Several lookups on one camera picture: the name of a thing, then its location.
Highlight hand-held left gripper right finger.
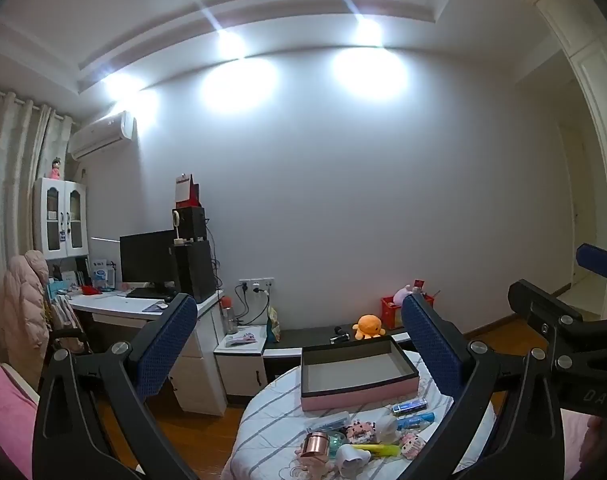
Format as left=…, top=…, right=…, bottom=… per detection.
left=401, top=291, right=568, bottom=480

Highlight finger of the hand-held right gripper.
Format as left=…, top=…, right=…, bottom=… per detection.
left=576, top=243, right=607, bottom=284
left=507, top=279, right=607, bottom=372

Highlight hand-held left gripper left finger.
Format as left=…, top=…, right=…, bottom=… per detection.
left=32, top=292, right=204, bottom=480

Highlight blue patterned case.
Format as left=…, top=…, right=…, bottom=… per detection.
left=392, top=398, right=429, bottom=415

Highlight blue plastic comb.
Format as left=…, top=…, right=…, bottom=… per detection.
left=396, top=412, right=436, bottom=431

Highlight pink shallow cardboard box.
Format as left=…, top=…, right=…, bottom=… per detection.
left=300, top=335, right=420, bottom=412

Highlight yellow highlighter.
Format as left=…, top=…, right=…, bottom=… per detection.
left=351, top=443, right=402, bottom=457

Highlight clear glass bottle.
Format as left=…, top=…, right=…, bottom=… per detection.
left=306, top=411, right=351, bottom=433

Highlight white charger plug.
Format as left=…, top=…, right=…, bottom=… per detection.
left=336, top=445, right=372, bottom=476

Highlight copper cup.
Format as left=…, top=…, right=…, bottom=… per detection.
left=302, top=430, right=333, bottom=462

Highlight small pale doll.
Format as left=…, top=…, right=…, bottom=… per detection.
left=292, top=452, right=337, bottom=480

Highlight red crate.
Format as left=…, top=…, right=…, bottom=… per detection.
left=381, top=294, right=437, bottom=331

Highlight black keyboard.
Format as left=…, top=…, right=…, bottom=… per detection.
left=126, top=287, right=176, bottom=300

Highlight pink plush toy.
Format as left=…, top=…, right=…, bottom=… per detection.
left=393, top=284, right=420, bottom=306

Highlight white desk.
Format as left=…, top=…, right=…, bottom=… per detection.
left=66, top=287, right=229, bottom=417

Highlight orange octopus plush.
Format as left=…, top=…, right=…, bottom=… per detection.
left=352, top=314, right=387, bottom=341

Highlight clear bottle red cap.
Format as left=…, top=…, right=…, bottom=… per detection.
left=220, top=296, right=239, bottom=336

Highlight white nightstand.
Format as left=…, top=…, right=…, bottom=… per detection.
left=213, top=325, right=269, bottom=401

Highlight black computer tower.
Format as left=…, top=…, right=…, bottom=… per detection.
left=172, top=239, right=218, bottom=304

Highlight black computer monitor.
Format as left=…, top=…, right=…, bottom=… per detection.
left=119, top=230, right=180, bottom=298

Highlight blue white box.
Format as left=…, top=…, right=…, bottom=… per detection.
left=89, top=258, right=117, bottom=291

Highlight black office chair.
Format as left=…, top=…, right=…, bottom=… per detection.
left=46, top=327, right=92, bottom=357

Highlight colourful printed bag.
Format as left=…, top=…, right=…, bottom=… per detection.
left=46, top=294, right=84, bottom=353

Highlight yellow green snack bag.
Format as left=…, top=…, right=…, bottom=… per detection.
left=266, top=306, right=283, bottom=343

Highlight row of books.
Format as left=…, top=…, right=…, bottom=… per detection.
left=53, top=260, right=91, bottom=291

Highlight black white low cabinet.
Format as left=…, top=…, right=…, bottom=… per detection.
left=262, top=319, right=424, bottom=387

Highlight small cream desk fan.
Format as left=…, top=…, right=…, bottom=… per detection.
left=172, top=210, right=194, bottom=247

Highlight black speaker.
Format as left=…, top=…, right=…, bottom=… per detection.
left=172, top=206, right=207, bottom=242

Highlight pink puffer jacket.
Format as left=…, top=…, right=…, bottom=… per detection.
left=3, top=250, right=52, bottom=391

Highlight white glass-door cabinet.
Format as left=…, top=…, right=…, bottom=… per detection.
left=32, top=177, right=90, bottom=261

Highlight pink bedding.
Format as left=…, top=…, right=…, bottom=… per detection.
left=0, top=344, right=40, bottom=461

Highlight white air conditioner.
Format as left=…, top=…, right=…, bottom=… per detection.
left=67, top=111, right=135, bottom=162

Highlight beige curtain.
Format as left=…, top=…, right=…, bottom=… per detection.
left=0, top=82, right=75, bottom=361

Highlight black power cable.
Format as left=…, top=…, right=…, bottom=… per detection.
left=233, top=284, right=272, bottom=326

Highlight black computer cables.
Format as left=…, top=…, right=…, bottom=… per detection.
left=206, top=225, right=224, bottom=286

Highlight white wall socket strip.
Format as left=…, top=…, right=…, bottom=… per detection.
left=238, top=277, right=275, bottom=295

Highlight white door frame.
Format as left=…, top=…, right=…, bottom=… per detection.
left=533, top=0, right=607, bottom=341

